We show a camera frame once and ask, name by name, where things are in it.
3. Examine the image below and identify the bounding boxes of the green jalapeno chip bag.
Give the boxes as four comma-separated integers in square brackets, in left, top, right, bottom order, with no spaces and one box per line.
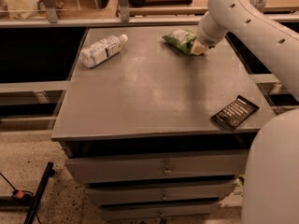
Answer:
[162,29,196,55]

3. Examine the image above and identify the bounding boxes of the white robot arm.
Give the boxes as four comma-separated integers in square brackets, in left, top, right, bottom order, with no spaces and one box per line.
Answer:
[197,0,299,224]

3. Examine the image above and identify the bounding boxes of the black rxbar chocolate bar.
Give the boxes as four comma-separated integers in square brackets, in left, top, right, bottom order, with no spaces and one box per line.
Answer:
[211,95,260,131]

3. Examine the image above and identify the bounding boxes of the grey drawer cabinet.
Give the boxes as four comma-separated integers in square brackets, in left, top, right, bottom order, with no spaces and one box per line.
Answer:
[52,26,274,220]

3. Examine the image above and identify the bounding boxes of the clear plastic water bottle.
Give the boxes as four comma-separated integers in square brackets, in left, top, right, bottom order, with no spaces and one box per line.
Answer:
[79,35,128,68]

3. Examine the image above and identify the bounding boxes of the black metal stand leg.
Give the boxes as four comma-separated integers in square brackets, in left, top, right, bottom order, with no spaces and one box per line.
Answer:
[23,162,55,224]

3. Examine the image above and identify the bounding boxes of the grey metal shelf rail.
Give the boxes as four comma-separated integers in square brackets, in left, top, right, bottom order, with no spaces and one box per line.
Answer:
[0,0,299,28]

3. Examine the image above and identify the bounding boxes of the orange cable clamp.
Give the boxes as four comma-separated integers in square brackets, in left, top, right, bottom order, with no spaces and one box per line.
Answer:
[12,189,34,202]

